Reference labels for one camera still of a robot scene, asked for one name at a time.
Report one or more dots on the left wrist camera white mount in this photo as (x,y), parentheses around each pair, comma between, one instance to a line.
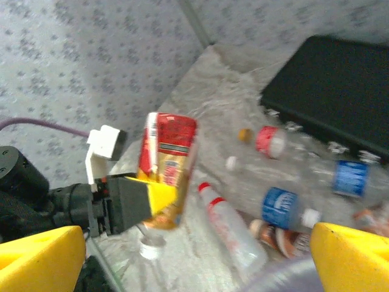
(101,137)

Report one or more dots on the bottle red gold label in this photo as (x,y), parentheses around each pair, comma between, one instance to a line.
(170,143)

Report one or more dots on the brown coffee bottle cream cap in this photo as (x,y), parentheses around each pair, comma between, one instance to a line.
(291,243)

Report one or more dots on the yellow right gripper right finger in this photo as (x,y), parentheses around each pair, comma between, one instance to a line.
(355,261)

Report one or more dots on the large clear bottle white cap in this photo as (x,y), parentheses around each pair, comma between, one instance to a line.
(150,246)

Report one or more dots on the clear bottle red label orange cap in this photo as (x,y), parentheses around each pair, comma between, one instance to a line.
(267,141)

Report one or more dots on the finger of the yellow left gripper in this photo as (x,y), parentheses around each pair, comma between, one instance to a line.
(162,197)

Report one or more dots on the aluminium frame post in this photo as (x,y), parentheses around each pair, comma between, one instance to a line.
(196,24)

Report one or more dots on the black hard case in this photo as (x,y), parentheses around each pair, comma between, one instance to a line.
(334,91)

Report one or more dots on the crushed clear bottle white cap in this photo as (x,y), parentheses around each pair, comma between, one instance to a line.
(231,162)

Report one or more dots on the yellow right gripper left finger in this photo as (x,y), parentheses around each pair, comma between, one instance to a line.
(36,264)

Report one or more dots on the clear bottle blue Pocari label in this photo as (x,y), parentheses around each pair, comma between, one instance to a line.
(279,208)

